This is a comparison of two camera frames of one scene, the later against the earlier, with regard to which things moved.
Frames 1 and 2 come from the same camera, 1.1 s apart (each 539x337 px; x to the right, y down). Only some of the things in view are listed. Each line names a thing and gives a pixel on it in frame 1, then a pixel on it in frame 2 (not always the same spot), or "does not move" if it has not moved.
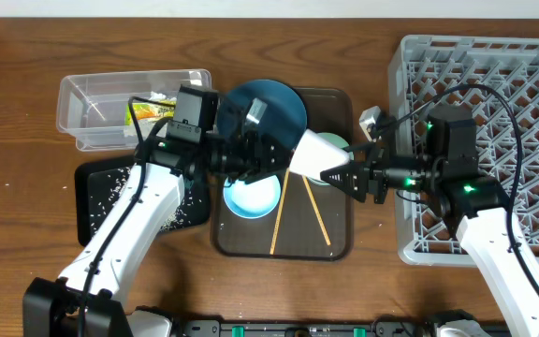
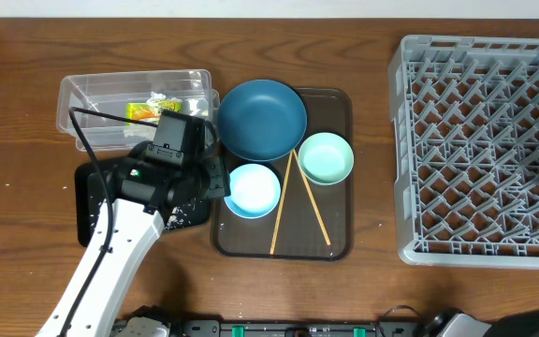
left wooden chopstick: [283, 206] does not move
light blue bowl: [254, 199] does not move
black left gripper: [250, 163] -> [217, 184]
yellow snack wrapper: [145, 110] does not move
